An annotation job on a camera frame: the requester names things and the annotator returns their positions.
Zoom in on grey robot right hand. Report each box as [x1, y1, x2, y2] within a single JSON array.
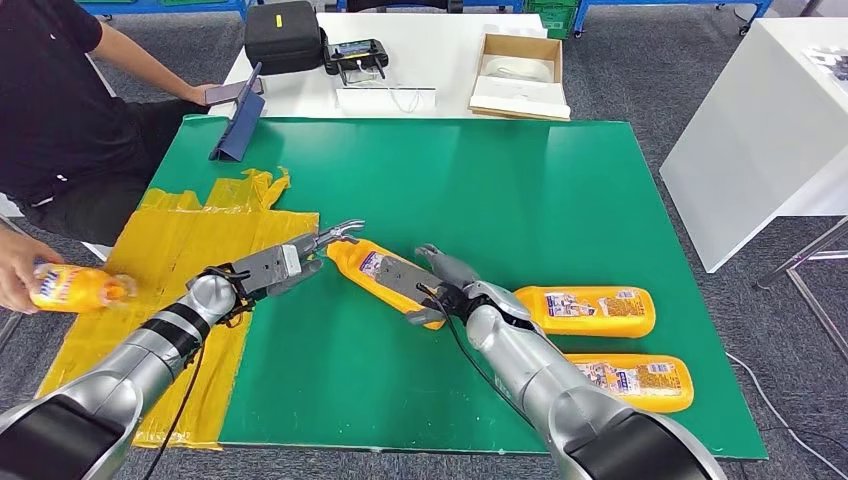
[[405, 243, 482, 331]]

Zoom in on blue metal rack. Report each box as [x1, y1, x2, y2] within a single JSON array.
[[571, 0, 775, 36], [76, 0, 252, 20]]

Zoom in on black chair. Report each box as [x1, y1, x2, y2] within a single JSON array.
[[346, 0, 465, 15]]

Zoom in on white charging cable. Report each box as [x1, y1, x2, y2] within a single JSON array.
[[356, 59, 424, 114]]

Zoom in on small dark parts pile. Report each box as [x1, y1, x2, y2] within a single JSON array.
[[802, 44, 848, 81]]

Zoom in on white desk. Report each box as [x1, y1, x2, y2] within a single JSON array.
[[208, 11, 571, 121]]

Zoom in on green table board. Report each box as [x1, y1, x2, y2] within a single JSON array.
[[146, 115, 770, 462]]

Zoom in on tablet in blue case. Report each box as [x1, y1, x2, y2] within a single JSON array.
[[209, 61, 266, 164]]

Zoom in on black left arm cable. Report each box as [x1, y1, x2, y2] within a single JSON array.
[[140, 341, 207, 480]]

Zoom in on black zip case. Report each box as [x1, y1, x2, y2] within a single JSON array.
[[243, 1, 325, 76]]

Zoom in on person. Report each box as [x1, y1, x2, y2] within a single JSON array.
[[0, 0, 220, 316]]

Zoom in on orange detergent bottle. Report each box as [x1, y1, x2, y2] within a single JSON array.
[[563, 352, 696, 415], [513, 284, 657, 340], [29, 261, 138, 315], [326, 238, 448, 331]]

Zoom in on yellow taped sheet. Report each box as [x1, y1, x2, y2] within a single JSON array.
[[36, 167, 321, 452]]

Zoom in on metal table legs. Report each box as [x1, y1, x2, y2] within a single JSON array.
[[753, 217, 848, 362]]

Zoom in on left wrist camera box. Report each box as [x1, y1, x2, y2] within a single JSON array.
[[228, 243, 305, 299]]

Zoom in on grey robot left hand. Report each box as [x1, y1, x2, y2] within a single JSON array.
[[254, 220, 366, 301]]

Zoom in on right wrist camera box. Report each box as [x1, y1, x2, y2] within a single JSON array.
[[374, 254, 445, 306]]

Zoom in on white round item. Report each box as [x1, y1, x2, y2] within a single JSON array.
[[481, 55, 554, 85]]

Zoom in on green plastic crate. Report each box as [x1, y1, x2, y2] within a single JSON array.
[[524, 0, 581, 40]]

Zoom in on white flat box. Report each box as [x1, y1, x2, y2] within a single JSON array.
[[335, 86, 438, 113]]

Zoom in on white side table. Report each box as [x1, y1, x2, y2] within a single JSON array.
[[659, 17, 848, 274]]

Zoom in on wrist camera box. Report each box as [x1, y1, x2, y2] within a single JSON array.
[[374, 254, 445, 306], [228, 243, 305, 299]]

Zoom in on black remote controller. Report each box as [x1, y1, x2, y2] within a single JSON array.
[[321, 38, 390, 86]]

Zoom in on metal chair frame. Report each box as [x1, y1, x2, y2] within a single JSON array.
[[0, 215, 31, 352]]

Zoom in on dark smartphone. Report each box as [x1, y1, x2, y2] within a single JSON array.
[[203, 78, 265, 107]]

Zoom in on person's right hand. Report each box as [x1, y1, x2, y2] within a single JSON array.
[[0, 225, 66, 316]]

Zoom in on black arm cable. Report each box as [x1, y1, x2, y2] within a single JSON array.
[[140, 341, 207, 480], [415, 283, 531, 425]]

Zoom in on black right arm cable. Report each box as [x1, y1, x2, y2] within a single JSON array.
[[415, 283, 531, 425]]

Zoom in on open cardboard box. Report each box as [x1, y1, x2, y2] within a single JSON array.
[[468, 32, 572, 123]]

